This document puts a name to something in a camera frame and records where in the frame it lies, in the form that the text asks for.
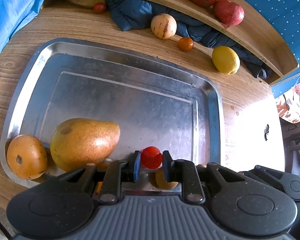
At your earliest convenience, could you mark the red cherry tomato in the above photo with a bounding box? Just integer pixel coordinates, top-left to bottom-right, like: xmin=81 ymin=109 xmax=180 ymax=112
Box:
xmin=93 ymin=2 xmax=107 ymax=14
xmin=141 ymin=146 xmax=162 ymax=170

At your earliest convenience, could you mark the brown longan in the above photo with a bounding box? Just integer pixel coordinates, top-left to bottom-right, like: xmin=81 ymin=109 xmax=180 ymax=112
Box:
xmin=155 ymin=167 xmax=178 ymax=190
xmin=197 ymin=164 xmax=207 ymax=168

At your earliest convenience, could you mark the yellow green mango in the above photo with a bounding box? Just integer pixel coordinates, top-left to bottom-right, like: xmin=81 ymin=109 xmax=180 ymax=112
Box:
xmin=50 ymin=118 xmax=121 ymax=171

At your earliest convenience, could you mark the small beige speckled fruit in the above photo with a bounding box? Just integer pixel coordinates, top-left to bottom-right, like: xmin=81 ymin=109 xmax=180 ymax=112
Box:
xmin=6 ymin=134 xmax=47 ymax=180

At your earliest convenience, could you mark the yellow lemon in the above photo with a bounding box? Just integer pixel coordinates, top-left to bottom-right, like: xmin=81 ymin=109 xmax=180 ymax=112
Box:
xmin=212 ymin=46 xmax=241 ymax=75

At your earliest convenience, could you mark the small orange tangerine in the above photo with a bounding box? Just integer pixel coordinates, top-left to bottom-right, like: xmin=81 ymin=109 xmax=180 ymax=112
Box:
xmin=178 ymin=37 xmax=194 ymax=51

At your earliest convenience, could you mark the round beige speckled melon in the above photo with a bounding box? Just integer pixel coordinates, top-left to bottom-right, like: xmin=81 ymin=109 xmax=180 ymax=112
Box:
xmin=151 ymin=14 xmax=177 ymax=40

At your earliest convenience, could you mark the metal baking tray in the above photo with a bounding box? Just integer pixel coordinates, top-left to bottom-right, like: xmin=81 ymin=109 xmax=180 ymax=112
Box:
xmin=0 ymin=37 xmax=224 ymax=197

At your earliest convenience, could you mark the pink floral bedding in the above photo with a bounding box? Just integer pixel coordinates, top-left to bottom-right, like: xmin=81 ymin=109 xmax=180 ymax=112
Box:
xmin=275 ymin=84 xmax=300 ymax=124

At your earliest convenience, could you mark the dark blue quilted cloth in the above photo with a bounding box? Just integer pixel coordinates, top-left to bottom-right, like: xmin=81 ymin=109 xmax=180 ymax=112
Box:
xmin=105 ymin=0 xmax=272 ymax=79

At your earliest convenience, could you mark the wooden desk shelf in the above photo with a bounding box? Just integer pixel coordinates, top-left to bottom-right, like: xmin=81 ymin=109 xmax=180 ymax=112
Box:
xmin=42 ymin=0 xmax=300 ymax=86

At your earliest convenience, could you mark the red apple rightmost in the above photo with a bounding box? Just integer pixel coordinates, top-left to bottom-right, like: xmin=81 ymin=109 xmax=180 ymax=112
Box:
xmin=212 ymin=0 xmax=245 ymax=27

